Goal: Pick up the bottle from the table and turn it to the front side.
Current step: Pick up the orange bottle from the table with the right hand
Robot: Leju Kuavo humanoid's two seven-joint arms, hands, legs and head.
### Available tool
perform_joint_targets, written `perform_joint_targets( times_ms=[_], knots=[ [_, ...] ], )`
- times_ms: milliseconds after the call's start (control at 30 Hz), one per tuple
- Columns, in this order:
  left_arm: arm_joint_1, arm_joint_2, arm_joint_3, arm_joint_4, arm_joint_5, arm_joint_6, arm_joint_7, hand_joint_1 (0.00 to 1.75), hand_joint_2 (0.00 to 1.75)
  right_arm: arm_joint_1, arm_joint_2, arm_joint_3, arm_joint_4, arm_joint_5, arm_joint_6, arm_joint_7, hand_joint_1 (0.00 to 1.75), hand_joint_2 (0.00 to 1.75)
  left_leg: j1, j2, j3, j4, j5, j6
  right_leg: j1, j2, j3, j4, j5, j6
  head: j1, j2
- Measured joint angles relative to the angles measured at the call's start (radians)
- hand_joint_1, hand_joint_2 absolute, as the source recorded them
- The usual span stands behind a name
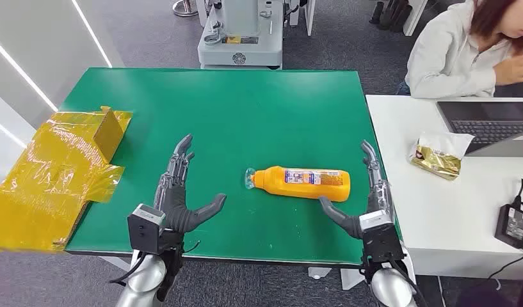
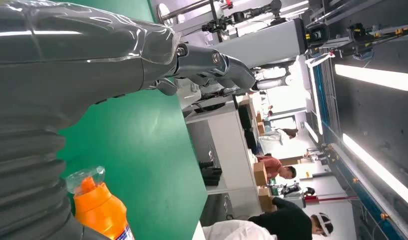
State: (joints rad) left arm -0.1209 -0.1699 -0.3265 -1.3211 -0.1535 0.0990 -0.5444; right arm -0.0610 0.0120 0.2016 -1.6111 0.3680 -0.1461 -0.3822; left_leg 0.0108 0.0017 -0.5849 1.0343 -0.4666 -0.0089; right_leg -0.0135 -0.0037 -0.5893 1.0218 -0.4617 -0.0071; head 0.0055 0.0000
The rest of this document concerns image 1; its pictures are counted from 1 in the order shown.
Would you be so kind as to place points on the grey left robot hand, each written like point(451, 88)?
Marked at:
point(176, 203)

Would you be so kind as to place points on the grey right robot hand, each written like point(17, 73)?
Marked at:
point(373, 199)

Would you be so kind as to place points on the orange detergent bottle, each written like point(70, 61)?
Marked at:
point(303, 188)

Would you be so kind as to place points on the gold and white packet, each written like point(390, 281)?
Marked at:
point(435, 161)

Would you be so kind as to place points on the white table foot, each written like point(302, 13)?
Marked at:
point(319, 272)
point(350, 279)

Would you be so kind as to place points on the white table leg bar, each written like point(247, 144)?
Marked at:
point(117, 262)

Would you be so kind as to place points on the yellow taped cardboard box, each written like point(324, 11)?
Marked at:
point(53, 178)

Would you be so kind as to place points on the grey laptop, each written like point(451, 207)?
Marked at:
point(486, 125)

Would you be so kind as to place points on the black power adapter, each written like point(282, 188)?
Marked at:
point(512, 224)

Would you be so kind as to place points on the person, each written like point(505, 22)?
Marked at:
point(443, 55)

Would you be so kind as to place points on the pale grey machine base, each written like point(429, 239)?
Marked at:
point(244, 51)

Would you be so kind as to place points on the black shoes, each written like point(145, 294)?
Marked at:
point(390, 15)

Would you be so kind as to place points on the white board leg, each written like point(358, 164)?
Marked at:
point(415, 17)

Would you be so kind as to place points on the person's hand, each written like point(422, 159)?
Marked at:
point(513, 70)

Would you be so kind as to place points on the chrome stand base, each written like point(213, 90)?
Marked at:
point(184, 8)

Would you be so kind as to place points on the white furniture panel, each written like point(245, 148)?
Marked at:
point(308, 15)

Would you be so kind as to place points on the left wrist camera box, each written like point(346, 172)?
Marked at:
point(143, 231)

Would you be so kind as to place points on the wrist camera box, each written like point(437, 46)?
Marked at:
point(143, 231)
point(381, 241)

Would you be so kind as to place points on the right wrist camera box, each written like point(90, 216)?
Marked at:
point(381, 241)

